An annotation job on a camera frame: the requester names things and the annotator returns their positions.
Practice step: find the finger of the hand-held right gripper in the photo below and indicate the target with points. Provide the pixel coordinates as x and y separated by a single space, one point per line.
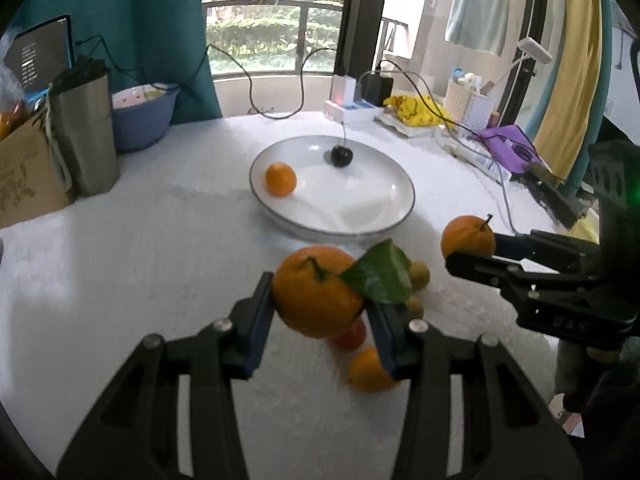
512 245
475 266

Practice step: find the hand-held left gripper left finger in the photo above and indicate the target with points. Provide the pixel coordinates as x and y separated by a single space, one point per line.
260 310

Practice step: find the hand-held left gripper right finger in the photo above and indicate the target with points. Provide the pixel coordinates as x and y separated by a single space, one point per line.
385 340

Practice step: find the small orange with stem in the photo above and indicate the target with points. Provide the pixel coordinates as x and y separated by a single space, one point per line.
467 235

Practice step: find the large orange with green leaf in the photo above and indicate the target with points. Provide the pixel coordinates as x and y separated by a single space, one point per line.
315 295

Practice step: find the white round plate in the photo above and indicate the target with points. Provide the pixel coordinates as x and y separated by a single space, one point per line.
360 200

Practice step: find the red cherry tomato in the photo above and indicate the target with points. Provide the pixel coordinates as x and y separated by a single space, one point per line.
350 338

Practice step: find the small yellow-green fruit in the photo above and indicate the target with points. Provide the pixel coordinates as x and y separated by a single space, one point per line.
415 306
420 274

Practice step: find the black stand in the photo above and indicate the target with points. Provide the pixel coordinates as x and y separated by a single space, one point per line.
560 192

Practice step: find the purple cloth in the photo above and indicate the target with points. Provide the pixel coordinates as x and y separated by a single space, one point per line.
505 145

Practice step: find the white woven basket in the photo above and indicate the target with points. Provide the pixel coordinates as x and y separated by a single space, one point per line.
467 105

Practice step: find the yellow cloth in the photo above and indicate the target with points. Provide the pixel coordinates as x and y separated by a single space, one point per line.
417 110

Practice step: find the dark cherry with stem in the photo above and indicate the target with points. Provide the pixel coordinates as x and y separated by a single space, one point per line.
342 156

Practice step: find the yellow curtain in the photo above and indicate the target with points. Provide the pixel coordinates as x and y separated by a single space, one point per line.
575 60

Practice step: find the white desk lamp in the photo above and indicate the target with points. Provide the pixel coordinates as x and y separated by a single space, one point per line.
535 50

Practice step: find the white charging box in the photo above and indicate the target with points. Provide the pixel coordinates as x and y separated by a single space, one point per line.
350 107

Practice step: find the black power adapter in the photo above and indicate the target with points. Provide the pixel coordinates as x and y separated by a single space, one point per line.
376 89

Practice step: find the blue plastic bowl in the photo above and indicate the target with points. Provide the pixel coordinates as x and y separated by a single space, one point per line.
142 122

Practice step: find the light blue hanging towel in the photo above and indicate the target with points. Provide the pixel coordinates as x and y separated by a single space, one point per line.
477 10

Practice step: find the packets in bowl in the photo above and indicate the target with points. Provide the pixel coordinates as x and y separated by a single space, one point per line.
142 96

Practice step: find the stainless steel tumbler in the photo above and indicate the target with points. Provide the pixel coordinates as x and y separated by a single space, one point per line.
85 130

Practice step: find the brown paper bag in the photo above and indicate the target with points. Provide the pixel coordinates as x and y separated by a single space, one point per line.
25 175

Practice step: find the balcony railing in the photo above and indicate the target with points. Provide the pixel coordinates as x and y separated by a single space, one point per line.
275 7

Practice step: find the teal curtain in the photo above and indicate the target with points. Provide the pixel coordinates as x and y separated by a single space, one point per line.
150 20

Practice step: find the laptop screen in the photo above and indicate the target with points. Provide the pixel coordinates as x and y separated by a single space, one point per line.
42 52

